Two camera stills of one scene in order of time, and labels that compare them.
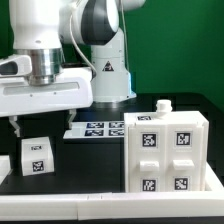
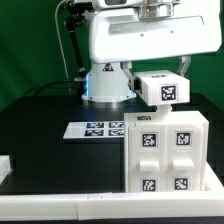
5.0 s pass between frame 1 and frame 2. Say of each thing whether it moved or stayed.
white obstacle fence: stayed
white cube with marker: moved
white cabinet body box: stayed
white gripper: moved
